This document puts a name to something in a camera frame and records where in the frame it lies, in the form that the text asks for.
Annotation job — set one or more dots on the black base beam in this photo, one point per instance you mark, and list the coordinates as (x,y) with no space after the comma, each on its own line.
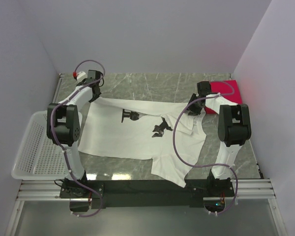
(145,193)

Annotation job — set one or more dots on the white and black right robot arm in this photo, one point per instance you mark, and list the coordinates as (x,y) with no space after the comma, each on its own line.
(234,127)

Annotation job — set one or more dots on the aluminium rail frame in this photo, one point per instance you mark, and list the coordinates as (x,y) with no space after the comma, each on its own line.
(47,191)

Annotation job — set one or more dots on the white t shirt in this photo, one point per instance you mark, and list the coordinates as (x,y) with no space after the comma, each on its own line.
(145,130)

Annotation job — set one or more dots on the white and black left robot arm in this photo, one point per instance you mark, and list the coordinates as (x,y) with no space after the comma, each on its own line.
(64,123)

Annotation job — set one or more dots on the folded red t shirt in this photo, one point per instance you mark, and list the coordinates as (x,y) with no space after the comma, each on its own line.
(229,89)

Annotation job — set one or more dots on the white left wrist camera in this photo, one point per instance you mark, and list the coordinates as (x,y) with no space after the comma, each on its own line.
(79,76)

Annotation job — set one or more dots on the white plastic basket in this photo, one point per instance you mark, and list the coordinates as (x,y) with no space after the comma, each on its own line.
(38,158)

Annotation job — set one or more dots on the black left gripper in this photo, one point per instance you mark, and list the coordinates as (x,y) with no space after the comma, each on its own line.
(94,99)

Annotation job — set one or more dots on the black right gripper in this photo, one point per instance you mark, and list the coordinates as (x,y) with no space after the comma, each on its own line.
(193,98)

